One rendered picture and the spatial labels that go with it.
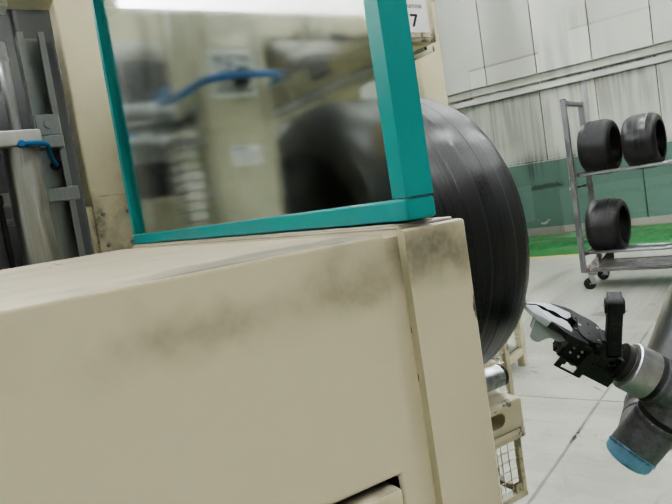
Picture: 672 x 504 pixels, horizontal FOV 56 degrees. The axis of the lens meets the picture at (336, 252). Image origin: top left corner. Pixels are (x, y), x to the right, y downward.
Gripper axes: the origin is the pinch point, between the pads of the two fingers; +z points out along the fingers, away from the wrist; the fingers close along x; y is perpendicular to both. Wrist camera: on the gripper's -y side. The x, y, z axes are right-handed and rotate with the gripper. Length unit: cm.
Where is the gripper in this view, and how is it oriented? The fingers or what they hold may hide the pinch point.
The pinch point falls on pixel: (531, 305)
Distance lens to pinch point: 119.1
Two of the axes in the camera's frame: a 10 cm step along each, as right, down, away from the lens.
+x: 2.6, -4.5, 8.5
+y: -3.7, 7.7, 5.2
